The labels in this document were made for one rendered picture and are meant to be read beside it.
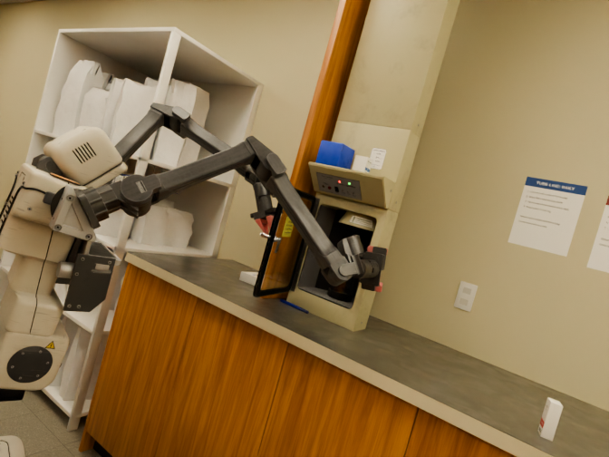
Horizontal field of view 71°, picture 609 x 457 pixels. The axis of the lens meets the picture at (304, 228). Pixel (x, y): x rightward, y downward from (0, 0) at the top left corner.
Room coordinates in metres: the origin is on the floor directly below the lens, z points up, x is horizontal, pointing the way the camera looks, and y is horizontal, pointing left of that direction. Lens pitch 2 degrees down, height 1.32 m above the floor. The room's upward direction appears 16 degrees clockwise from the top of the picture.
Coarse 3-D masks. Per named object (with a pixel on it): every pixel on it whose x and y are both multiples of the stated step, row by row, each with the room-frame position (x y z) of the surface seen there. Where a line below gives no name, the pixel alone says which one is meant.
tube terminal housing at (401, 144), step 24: (360, 144) 1.67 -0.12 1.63; (384, 144) 1.61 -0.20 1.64; (408, 144) 1.58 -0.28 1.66; (384, 168) 1.60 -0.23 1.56; (408, 168) 1.63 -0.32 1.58; (384, 216) 1.57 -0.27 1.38; (384, 240) 1.61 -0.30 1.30; (360, 288) 1.57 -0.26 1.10; (312, 312) 1.67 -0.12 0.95; (336, 312) 1.61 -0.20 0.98; (360, 312) 1.58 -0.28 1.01
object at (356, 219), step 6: (348, 210) 1.71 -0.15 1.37; (348, 216) 1.68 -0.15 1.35; (354, 216) 1.66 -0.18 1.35; (360, 216) 1.66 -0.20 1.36; (366, 216) 1.66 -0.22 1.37; (342, 222) 1.68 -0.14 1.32; (348, 222) 1.66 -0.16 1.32; (354, 222) 1.65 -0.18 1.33; (360, 222) 1.64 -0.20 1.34; (366, 222) 1.65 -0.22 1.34; (372, 222) 1.66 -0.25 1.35; (366, 228) 1.64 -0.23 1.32; (372, 228) 1.65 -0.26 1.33
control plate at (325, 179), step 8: (320, 176) 1.64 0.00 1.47; (328, 176) 1.62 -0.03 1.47; (336, 176) 1.59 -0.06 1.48; (320, 184) 1.67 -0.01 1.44; (328, 184) 1.64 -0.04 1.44; (336, 184) 1.62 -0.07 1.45; (344, 184) 1.59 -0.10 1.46; (352, 184) 1.57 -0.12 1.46; (336, 192) 1.64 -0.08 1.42; (344, 192) 1.62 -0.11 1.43; (352, 192) 1.59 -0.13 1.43; (360, 192) 1.57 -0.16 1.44
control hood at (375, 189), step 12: (312, 168) 1.64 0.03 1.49; (324, 168) 1.60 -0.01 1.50; (336, 168) 1.57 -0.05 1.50; (312, 180) 1.69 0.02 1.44; (360, 180) 1.54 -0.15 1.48; (372, 180) 1.50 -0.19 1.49; (384, 180) 1.48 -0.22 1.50; (324, 192) 1.68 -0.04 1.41; (372, 192) 1.53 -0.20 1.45; (384, 192) 1.51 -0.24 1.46; (372, 204) 1.57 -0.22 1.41; (384, 204) 1.54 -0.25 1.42
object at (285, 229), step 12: (288, 228) 1.56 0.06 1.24; (288, 240) 1.58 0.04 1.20; (300, 240) 1.69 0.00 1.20; (264, 252) 1.44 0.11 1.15; (288, 252) 1.61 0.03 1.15; (276, 264) 1.54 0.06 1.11; (288, 264) 1.64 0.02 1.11; (264, 276) 1.47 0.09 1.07; (276, 276) 1.57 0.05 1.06; (288, 276) 1.67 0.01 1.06; (264, 288) 1.50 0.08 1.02
